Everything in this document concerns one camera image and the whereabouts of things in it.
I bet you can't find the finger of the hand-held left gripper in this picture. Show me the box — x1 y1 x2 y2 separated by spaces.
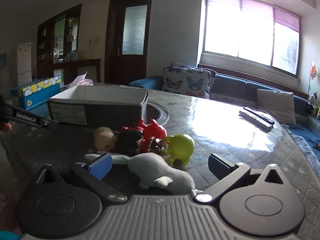
0 102 60 131

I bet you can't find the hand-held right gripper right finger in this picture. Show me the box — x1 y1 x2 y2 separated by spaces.
195 152 288 203

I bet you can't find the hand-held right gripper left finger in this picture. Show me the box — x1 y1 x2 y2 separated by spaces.
35 153 128 203

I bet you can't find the beige-headed doll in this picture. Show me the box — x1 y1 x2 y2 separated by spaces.
84 127 130 165

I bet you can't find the black-haired red doll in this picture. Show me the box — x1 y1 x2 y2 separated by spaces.
115 127 168 155

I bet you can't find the green round toy figure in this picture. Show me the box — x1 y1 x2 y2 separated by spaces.
162 134 195 167

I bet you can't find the white plush toy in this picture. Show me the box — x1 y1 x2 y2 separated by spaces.
127 152 203 195

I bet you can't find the grey cardboard box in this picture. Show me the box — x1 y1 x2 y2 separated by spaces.
47 85 149 126

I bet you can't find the red round toy figure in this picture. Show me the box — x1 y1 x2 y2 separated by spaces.
120 118 167 140

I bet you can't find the grey quilted desktop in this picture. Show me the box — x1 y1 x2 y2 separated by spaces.
0 82 320 230

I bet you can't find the blue box with yellow dots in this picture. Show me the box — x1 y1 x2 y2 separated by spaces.
10 76 62 110

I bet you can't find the white refrigerator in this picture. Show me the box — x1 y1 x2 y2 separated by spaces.
16 42 33 87

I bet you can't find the black remote control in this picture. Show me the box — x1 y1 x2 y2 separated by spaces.
238 110 273 131
243 107 275 126

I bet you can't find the pink crumpled paper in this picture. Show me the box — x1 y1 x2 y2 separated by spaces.
65 71 94 88

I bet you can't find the low wooden sideboard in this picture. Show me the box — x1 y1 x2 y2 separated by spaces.
52 58 102 86

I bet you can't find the plain grey pillow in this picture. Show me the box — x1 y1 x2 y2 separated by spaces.
256 88 297 126

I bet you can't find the blue sofa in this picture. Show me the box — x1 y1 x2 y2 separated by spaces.
128 73 320 153

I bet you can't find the dark wooden display cabinet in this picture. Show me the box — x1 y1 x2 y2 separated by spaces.
37 3 83 80

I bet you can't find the butterfly print pillow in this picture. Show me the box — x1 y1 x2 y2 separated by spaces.
161 66 217 98

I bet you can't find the panda plush toy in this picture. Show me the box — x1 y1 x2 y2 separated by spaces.
306 92 320 117

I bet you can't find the colourful pinwheel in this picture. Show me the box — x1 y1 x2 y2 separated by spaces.
308 61 318 91

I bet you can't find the dark wooden door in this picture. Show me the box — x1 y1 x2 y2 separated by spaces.
104 0 154 86

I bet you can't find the large window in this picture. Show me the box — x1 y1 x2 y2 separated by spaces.
202 0 301 78

